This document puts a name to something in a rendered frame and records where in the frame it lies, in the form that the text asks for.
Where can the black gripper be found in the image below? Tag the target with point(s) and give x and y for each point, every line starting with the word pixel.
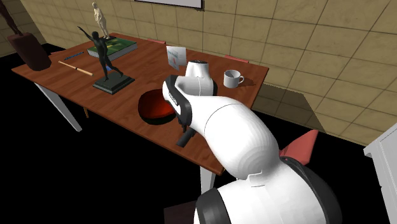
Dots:
pixel 185 136

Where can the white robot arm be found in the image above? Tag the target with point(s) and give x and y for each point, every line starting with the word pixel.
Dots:
pixel 242 136

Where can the red bowl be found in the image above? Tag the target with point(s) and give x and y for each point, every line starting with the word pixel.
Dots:
pixel 153 107

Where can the white mug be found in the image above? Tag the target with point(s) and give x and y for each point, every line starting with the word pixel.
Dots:
pixel 231 80

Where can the wooden table with white legs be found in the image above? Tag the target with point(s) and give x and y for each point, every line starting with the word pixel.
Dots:
pixel 145 69

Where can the black figure statue on base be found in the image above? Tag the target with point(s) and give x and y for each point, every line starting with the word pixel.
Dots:
pixel 113 82

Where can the red chair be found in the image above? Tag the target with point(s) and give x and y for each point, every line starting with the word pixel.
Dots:
pixel 236 58
pixel 156 41
pixel 299 147

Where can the green book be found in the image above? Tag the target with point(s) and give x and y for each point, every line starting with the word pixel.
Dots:
pixel 119 46

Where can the wooden stick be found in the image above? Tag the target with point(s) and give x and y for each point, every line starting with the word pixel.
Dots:
pixel 76 68

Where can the blue pen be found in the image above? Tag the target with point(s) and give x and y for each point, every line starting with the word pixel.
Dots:
pixel 73 56

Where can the beige standing figure statue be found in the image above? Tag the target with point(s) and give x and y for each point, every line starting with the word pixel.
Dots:
pixel 100 18

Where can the white cabinet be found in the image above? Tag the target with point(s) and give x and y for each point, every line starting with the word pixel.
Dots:
pixel 386 167

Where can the white wall board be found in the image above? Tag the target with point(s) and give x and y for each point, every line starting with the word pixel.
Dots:
pixel 173 2

